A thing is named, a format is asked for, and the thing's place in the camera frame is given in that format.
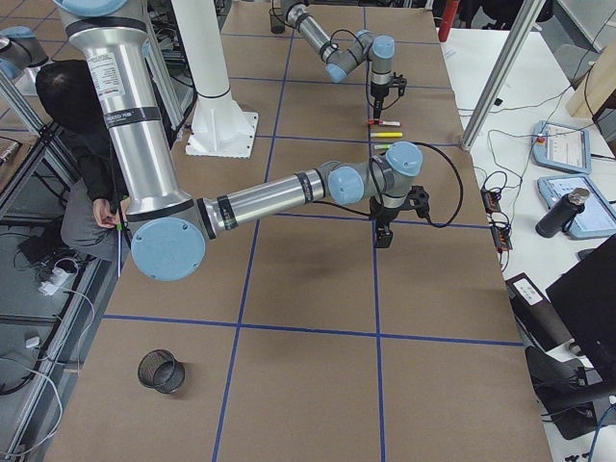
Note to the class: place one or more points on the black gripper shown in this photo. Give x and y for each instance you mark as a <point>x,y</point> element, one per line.
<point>386,215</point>
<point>379,91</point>

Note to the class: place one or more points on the red marker pen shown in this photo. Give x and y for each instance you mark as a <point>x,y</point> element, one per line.
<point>381,122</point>

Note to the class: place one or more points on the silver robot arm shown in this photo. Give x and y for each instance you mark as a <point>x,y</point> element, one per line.
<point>173,228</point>
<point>367,47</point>

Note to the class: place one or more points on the yellow highlighter pen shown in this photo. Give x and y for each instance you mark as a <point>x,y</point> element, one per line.
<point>386,135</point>

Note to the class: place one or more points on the red cylinder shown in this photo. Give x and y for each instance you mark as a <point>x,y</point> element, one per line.
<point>448,16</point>

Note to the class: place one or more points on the black mesh cup left side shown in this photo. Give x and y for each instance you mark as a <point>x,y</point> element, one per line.
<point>276,22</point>

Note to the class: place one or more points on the black mesh cup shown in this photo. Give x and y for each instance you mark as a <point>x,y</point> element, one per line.
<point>276,22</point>
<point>161,371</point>

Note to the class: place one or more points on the dark water bottle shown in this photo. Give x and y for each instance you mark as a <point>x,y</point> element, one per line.
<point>561,215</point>

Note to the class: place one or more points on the blue teach pendant far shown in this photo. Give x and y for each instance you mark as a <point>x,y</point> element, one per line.
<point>562,147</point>

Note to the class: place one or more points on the blue teach pendant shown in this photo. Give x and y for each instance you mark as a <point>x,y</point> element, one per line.
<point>562,147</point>
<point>598,218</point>

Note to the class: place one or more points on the black computer monitor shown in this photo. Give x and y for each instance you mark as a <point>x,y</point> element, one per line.
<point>584,299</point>

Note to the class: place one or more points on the blue teach pendant near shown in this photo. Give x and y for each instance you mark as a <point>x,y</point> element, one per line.
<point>598,218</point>

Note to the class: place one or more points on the black mesh cup right side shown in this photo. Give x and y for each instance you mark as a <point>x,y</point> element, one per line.
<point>161,371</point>

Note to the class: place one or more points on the seated person in black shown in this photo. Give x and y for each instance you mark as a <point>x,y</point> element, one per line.
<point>67,93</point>

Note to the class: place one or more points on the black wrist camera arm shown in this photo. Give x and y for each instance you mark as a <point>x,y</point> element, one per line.
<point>418,200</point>
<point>399,83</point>

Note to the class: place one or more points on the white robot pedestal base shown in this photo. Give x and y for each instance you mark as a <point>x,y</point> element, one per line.
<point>220,128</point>

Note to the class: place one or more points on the aluminium frame post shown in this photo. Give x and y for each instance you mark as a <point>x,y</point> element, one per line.
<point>526,18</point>

